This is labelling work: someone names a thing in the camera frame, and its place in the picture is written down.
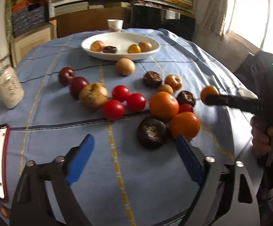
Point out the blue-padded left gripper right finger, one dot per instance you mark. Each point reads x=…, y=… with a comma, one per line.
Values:
x=225, y=196

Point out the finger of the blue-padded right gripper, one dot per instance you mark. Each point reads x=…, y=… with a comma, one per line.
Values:
x=246, y=104

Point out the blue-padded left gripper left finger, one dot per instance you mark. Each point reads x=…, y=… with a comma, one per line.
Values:
x=31, y=205

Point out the small orange tangerine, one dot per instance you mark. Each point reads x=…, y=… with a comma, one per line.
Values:
x=209, y=90

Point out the small red tomato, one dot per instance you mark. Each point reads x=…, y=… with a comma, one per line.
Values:
x=185, y=108

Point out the large orange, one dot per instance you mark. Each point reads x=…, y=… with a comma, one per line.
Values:
x=186, y=124
x=163, y=105

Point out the dark passion fruit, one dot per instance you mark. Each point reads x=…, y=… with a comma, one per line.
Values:
x=186, y=97
x=152, y=79

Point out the orange striped apple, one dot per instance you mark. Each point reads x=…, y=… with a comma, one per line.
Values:
x=174, y=81

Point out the small tan fruit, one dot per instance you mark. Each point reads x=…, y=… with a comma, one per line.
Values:
x=166, y=88

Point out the dark brown mangosteen fruit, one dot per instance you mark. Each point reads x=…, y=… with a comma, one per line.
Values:
x=152, y=133

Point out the person's right hand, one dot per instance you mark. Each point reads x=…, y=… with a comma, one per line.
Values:
x=262, y=143

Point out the brown fruit in bowl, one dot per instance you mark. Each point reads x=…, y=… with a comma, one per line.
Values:
x=145, y=46

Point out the blue checked tablecloth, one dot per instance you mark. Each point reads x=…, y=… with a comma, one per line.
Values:
x=122, y=183

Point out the white beverage can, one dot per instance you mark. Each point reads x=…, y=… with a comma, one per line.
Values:
x=11, y=91

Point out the yellow orange in bowl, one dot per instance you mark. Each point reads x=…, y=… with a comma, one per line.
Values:
x=134, y=48

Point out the black monitor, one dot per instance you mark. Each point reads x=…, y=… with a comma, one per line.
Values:
x=143, y=17

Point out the dark red plum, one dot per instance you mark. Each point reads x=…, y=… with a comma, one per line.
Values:
x=66, y=75
x=77, y=84

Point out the tan round pear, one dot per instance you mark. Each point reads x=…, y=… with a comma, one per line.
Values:
x=125, y=67

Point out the white oval serving bowl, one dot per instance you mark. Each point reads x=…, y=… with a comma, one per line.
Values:
x=122, y=41

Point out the white paper cup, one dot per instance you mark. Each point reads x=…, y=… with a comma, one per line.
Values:
x=115, y=25

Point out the dark fruit in bowl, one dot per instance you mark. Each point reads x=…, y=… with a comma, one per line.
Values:
x=110, y=49

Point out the framed wooden panel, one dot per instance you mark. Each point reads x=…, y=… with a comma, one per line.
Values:
x=21, y=45

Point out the tan fruit in bowl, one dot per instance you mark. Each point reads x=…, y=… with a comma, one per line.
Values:
x=97, y=46

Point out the brown wooden chair back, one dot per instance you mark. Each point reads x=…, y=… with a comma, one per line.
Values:
x=90, y=20

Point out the blue patterned box stack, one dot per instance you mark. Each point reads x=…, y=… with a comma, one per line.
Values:
x=28, y=18

